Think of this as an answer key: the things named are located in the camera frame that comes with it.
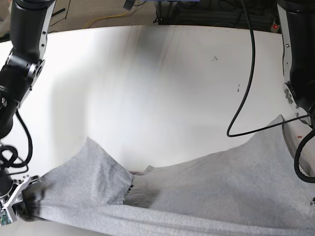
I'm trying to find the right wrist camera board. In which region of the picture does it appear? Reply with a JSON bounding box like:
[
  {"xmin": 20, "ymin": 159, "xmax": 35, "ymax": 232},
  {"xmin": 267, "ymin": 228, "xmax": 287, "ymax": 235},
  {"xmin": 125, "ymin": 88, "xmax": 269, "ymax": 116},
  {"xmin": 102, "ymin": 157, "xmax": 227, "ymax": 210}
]
[{"xmin": 0, "ymin": 207, "xmax": 17, "ymax": 227}]

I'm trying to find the grey T-shirt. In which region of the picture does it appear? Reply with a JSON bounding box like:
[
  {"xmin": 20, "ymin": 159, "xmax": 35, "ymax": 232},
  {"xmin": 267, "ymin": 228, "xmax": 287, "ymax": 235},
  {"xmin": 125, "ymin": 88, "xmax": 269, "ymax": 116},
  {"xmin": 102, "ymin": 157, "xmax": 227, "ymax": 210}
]
[{"xmin": 27, "ymin": 126, "xmax": 315, "ymax": 236}]

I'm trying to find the white power strip red switch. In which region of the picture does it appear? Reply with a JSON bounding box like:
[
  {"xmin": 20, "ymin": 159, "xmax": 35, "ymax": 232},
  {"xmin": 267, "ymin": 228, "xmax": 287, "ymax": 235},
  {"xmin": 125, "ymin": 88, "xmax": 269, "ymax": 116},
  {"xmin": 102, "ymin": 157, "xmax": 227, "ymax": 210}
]
[{"xmin": 270, "ymin": 15, "xmax": 281, "ymax": 33}]

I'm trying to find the yellow cable on floor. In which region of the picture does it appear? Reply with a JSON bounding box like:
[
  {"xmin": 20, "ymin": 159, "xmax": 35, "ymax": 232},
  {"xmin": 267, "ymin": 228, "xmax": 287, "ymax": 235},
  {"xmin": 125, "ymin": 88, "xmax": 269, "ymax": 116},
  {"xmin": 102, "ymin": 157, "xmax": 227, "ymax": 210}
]
[{"xmin": 85, "ymin": 9, "xmax": 131, "ymax": 30}]

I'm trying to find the black rod on floor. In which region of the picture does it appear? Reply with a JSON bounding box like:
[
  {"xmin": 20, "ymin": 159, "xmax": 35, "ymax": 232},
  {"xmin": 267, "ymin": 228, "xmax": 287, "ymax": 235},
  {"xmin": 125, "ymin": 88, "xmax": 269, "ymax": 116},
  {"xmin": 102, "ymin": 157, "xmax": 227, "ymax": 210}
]
[{"xmin": 50, "ymin": 8, "xmax": 67, "ymax": 25}]

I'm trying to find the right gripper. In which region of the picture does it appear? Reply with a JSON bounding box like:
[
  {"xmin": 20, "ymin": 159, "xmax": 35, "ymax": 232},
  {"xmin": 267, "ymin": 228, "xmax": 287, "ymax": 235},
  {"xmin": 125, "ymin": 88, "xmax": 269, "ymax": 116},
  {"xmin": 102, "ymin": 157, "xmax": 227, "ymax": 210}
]
[{"xmin": 0, "ymin": 175, "xmax": 45, "ymax": 220}]

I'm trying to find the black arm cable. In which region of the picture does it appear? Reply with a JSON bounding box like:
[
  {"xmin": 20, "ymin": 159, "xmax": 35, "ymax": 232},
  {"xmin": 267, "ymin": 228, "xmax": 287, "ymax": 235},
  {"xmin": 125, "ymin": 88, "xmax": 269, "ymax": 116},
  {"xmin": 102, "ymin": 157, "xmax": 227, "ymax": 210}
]
[
  {"xmin": 226, "ymin": 0, "xmax": 315, "ymax": 184},
  {"xmin": 0, "ymin": 110, "xmax": 33, "ymax": 173}
]

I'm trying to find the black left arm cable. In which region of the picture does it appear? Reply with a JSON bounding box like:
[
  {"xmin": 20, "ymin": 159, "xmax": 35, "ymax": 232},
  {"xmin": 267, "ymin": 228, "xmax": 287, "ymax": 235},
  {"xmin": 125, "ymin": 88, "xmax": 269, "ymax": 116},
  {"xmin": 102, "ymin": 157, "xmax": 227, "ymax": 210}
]
[{"xmin": 226, "ymin": 0, "xmax": 315, "ymax": 184}]

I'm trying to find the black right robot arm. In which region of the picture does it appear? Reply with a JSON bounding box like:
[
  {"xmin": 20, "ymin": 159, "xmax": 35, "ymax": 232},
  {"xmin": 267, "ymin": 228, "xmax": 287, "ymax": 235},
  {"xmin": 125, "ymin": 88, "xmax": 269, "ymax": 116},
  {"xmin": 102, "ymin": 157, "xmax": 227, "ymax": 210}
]
[{"xmin": 0, "ymin": 0, "xmax": 56, "ymax": 226}]

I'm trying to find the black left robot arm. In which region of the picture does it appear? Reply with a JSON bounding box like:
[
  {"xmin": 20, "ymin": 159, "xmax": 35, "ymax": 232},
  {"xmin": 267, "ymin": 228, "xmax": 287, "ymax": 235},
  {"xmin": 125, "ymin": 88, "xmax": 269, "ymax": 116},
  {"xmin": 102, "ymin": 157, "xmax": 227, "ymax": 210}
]
[{"xmin": 277, "ymin": 0, "xmax": 315, "ymax": 128}]

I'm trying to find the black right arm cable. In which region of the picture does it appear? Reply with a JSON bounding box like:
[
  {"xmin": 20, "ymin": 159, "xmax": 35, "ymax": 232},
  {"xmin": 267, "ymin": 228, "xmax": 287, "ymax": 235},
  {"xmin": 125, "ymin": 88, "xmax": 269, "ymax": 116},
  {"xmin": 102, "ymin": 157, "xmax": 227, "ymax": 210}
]
[{"xmin": 0, "ymin": 110, "xmax": 33, "ymax": 173}]

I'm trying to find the black brush on floor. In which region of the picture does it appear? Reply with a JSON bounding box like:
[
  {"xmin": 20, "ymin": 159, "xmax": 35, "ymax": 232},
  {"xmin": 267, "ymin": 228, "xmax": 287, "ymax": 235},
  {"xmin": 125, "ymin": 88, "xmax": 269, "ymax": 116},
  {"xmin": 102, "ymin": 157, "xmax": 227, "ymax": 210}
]
[{"xmin": 123, "ymin": 0, "xmax": 135, "ymax": 11}]

